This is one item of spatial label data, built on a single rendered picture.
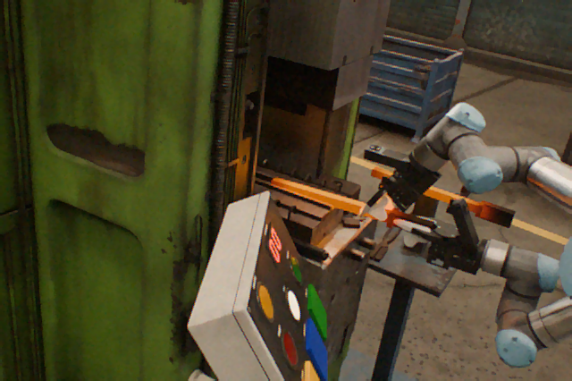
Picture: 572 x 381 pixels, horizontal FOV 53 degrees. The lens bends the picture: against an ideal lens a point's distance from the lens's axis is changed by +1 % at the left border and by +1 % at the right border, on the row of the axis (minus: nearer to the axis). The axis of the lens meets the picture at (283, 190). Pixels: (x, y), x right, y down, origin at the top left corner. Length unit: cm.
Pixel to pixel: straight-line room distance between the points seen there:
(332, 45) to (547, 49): 785
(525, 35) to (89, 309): 805
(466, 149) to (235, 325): 67
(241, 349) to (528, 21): 843
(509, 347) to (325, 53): 69
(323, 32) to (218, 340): 66
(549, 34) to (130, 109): 802
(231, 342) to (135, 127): 60
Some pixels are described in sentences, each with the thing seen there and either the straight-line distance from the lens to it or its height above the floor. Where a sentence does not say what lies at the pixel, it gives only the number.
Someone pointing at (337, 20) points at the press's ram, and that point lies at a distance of 115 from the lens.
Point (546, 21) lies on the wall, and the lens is 893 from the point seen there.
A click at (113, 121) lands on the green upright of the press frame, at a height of 121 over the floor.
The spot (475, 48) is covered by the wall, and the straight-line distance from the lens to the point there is 923.
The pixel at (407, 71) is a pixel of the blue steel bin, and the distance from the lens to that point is 505.
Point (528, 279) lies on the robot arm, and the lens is 135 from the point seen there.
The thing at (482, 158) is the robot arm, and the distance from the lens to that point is 119.
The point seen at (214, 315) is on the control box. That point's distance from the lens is 73.
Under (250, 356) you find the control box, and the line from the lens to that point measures 76.
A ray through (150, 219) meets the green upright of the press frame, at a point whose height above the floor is 105.
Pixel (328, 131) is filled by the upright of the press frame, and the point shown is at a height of 109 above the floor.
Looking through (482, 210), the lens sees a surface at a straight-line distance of 170.
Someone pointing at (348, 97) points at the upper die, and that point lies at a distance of 131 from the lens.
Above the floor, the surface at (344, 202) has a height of 102.
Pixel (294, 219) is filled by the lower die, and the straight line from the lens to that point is 138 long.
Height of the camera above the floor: 164
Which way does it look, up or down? 26 degrees down
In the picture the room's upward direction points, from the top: 8 degrees clockwise
